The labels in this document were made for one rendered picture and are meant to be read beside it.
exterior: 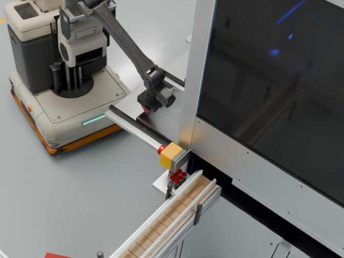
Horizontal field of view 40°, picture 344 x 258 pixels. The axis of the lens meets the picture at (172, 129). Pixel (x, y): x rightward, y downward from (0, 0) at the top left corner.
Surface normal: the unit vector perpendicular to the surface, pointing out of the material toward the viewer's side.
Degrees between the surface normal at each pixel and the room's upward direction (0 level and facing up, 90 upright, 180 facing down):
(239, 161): 90
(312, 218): 90
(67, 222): 0
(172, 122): 0
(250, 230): 90
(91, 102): 0
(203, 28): 90
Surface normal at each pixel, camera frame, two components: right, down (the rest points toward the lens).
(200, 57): -0.62, 0.54
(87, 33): 0.54, 0.73
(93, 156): 0.08, -0.67
